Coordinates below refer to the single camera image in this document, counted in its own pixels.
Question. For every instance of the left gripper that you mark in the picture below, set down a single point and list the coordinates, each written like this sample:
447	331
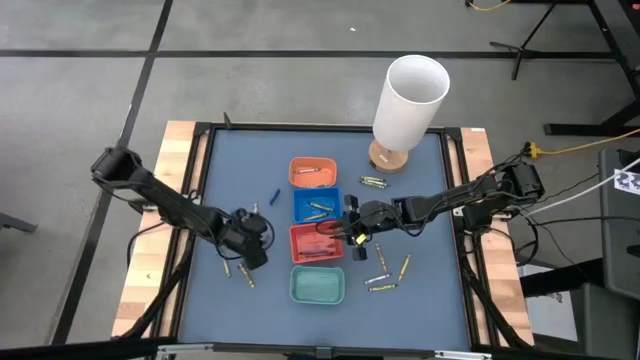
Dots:
245	232

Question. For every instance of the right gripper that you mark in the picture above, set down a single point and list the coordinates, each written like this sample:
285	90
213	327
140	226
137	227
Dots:
375	217

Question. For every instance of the blue table mat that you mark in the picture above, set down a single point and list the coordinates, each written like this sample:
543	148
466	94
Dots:
240	320

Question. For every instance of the small white bracket plate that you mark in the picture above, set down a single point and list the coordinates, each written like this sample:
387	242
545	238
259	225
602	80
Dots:
456	212

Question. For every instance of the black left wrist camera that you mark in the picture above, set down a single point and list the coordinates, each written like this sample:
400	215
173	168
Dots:
255	257

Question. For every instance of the gray crayon white wrapper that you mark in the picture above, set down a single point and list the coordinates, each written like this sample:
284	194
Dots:
377	278
306	170

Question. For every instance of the blue plastic bin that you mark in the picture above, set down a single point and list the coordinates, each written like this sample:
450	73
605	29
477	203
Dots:
305	200

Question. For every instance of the black desk leg frame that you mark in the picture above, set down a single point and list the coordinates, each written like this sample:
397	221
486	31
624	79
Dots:
570	129

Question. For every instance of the gray furniture foot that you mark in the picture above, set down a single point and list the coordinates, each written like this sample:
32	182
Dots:
17	223

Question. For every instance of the blue crayon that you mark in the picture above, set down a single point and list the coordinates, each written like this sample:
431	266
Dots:
274	196

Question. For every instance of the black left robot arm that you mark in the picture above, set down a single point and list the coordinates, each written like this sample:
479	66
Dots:
165	200

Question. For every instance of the orange plastic bin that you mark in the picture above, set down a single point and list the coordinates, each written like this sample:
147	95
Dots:
312	177

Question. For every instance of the black tripod stand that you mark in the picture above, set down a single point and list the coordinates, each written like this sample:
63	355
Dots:
521	50

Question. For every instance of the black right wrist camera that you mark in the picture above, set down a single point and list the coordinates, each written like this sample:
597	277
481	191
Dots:
359	252

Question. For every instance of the gray box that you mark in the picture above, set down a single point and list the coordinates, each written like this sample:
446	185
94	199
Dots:
605	325

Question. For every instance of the white lamp wooden base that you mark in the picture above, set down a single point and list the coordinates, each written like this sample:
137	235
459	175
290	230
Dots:
410	100

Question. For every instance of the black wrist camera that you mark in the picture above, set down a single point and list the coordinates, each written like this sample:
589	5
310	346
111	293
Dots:
359	252
255	257

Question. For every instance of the white fiducial marker tag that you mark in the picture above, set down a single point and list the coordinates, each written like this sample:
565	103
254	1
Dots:
629	182

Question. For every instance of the teal plastic bin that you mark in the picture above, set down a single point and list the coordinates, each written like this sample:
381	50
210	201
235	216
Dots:
317	286

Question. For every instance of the dark gray equipment case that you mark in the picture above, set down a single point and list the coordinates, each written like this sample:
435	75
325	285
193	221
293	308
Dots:
620	240

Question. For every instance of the silver metal bracket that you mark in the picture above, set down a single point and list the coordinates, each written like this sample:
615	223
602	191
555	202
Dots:
185	348
462	355

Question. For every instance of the black metal table frame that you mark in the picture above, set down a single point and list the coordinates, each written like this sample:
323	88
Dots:
325	128

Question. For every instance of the black rig beam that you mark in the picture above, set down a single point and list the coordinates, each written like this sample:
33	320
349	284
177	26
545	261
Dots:
75	350

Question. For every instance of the black camera bracket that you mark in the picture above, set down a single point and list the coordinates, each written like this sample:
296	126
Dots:
324	353

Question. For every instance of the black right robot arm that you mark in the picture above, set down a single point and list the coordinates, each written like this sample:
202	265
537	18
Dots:
450	197

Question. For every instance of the red plastic bin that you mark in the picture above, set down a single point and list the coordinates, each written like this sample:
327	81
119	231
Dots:
305	235

